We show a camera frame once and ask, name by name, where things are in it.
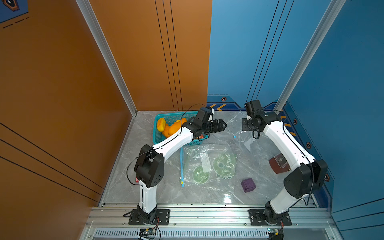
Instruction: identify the large orange mango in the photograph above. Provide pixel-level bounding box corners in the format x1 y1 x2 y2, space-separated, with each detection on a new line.
168 118 187 136

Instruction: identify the clear zip-top bag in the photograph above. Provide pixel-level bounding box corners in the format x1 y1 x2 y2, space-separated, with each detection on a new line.
226 111 275 159

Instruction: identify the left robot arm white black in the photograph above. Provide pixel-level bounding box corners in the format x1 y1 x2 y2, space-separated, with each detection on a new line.
134 107 227 215

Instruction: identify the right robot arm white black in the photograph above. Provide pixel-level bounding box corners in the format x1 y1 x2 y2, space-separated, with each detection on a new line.
242 100 328 225

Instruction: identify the orange mango middle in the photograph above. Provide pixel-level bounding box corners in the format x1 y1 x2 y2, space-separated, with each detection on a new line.
162 124 171 138

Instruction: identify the yellow mango left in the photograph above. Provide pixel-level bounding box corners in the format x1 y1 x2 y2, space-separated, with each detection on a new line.
157 118 167 133

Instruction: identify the clear bags stack green print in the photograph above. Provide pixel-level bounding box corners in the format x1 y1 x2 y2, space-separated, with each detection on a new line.
181 144 237 187

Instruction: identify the teal plastic basket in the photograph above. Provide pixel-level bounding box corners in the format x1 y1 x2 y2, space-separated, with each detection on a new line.
153 111 198 145

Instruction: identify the dark red box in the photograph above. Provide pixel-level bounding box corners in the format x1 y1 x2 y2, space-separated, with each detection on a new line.
269 153 291 174

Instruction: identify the purple cube box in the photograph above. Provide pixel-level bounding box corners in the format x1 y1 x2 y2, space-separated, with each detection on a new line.
241 178 257 193

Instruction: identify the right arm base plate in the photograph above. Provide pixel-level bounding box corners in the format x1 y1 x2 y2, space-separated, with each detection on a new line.
248 208 292 227

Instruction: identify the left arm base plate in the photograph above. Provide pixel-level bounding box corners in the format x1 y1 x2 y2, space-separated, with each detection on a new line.
129 207 171 226

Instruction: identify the aluminium rail front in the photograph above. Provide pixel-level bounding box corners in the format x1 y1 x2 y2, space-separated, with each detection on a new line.
85 205 337 229

